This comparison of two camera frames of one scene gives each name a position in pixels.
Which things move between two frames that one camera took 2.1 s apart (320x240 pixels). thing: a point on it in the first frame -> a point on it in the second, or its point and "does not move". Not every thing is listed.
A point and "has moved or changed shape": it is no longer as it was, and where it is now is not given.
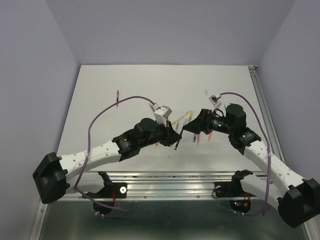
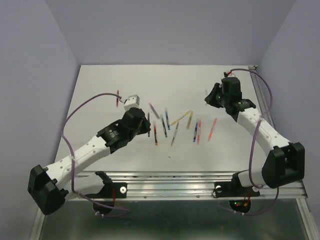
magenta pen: [117, 98] does not move
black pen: [179, 139] has moved or changed shape
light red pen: [198, 139] does not move
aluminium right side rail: [266, 112] does not move
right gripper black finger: [200, 124] -> [214, 97]
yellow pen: [180, 117] does not move
